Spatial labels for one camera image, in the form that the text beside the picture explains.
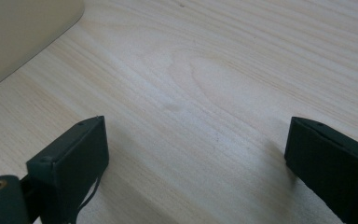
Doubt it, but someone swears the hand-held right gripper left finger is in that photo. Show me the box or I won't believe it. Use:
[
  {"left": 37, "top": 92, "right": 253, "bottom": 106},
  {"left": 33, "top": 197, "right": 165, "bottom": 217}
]
[{"left": 25, "top": 115, "right": 110, "bottom": 224}]

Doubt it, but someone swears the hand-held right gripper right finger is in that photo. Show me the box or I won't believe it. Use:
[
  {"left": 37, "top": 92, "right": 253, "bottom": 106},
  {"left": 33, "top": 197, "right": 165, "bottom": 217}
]
[{"left": 283, "top": 116, "right": 358, "bottom": 224}]

